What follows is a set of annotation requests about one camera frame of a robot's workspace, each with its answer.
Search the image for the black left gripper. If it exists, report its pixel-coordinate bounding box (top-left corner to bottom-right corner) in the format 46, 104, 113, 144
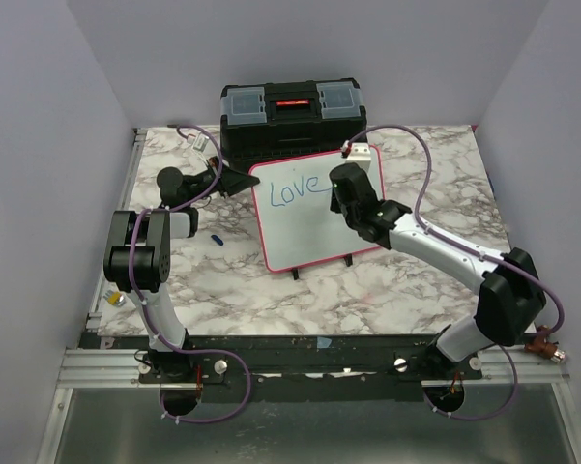
184, 155, 258, 205

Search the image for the blue marker cap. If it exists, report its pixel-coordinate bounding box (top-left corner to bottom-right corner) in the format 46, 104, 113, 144
211, 234, 224, 247

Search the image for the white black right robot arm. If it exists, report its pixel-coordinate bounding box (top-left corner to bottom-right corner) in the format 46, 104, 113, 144
330, 163, 546, 379

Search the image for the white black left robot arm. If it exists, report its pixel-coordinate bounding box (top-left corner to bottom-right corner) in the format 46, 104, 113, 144
103, 163, 260, 382

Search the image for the pink framed whiteboard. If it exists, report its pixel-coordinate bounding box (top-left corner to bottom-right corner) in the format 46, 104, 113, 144
249, 151, 378, 273

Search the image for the black plastic toolbox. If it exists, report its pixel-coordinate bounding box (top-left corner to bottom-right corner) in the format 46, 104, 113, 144
220, 78, 367, 172

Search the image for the blue tape piece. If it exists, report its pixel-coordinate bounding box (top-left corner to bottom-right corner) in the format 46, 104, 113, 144
316, 336, 333, 350

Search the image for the yellow silver small part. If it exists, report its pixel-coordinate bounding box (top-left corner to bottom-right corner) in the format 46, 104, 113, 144
103, 290, 126, 307

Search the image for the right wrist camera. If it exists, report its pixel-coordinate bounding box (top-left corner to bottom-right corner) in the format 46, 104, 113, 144
340, 141, 372, 172

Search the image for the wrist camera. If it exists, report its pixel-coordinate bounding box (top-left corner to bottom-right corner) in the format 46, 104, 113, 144
340, 141, 372, 172
190, 134, 210, 165

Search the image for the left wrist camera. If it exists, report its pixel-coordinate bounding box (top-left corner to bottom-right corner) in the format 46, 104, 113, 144
190, 134, 210, 165

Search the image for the aluminium frame rail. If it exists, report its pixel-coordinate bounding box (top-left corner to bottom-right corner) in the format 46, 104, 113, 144
85, 129, 148, 333

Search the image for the black mounting rail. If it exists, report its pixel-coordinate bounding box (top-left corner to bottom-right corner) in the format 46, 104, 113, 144
76, 331, 484, 402

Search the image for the red brown cable connector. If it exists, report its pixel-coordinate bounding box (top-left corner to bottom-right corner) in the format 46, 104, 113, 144
524, 326, 566, 363

